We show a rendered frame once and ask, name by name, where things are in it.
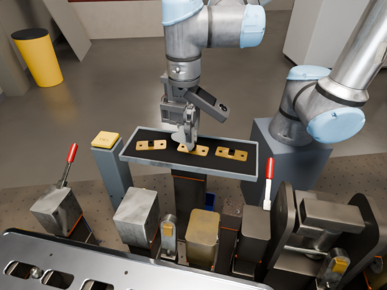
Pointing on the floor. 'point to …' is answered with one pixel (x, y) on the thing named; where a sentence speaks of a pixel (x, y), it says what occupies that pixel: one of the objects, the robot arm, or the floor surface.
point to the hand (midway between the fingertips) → (193, 145)
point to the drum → (38, 56)
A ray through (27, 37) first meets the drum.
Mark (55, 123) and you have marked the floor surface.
